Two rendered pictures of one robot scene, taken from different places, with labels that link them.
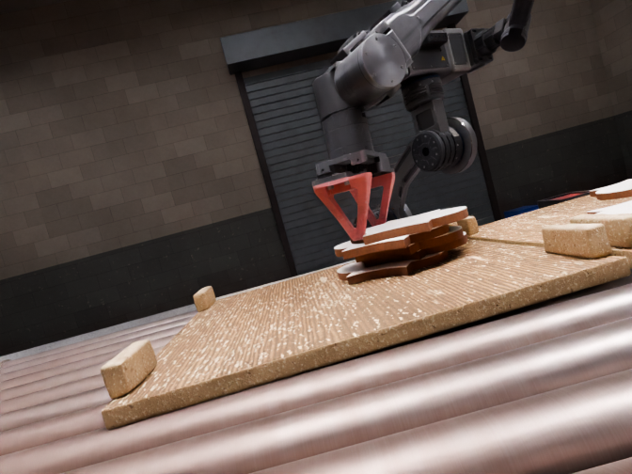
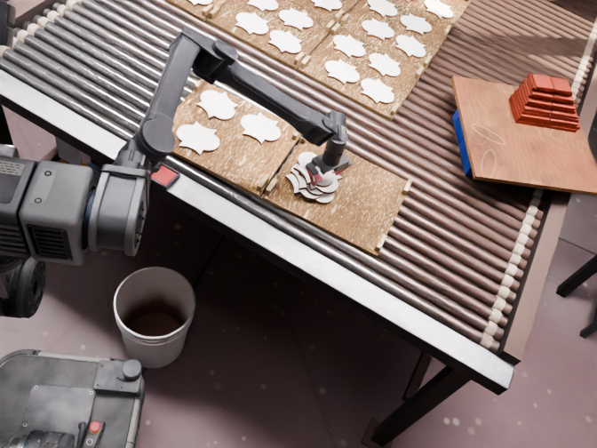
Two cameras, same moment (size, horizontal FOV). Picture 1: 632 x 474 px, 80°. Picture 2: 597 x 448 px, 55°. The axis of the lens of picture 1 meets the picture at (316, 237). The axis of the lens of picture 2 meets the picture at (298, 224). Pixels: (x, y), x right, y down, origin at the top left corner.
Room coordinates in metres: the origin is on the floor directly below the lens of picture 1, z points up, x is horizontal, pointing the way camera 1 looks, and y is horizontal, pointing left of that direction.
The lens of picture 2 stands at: (1.70, 0.16, 2.39)
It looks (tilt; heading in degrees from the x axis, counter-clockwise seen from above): 54 degrees down; 192
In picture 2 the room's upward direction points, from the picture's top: 20 degrees clockwise
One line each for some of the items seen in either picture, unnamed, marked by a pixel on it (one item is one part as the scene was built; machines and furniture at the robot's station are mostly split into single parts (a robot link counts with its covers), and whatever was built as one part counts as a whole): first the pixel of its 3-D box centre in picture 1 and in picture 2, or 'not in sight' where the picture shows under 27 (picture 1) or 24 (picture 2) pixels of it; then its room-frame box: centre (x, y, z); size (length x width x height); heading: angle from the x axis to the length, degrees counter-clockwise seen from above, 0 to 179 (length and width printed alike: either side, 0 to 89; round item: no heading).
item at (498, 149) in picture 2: not in sight; (525, 133); (-0.15, 0.45, 1.03); 0.50 x 0.50 x 0.02; 29
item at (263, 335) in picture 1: (343, 293); (339, 190); (0.45, -0.01, 0.93); 0.41 x 0.35 x 0.02; 93
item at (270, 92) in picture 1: (375, 143); not in sight; (5.18, -1.12, 1.71); 3.30 x 0.34 x 3.42; 97
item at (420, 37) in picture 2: not in sight; (396, 27); (-0.51, -0.20, 0.94); 0.41 x 0.35 x 0.04; 90
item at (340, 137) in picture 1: (349, 144); (332, 156); (0.49, -0.07, 1.10); 0.10 x 0.07 x 0.07; 154
